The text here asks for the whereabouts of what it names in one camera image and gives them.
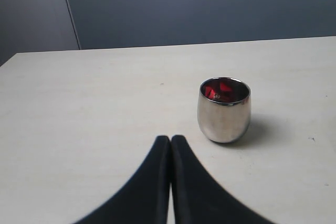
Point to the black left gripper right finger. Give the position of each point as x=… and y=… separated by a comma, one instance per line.
x=198, y=197

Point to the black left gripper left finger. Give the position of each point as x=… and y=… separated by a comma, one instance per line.
x=144, y=198

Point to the red candy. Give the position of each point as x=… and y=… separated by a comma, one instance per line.
x=210, y=91

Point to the steel cup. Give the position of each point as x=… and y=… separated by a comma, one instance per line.
x=226, y=119

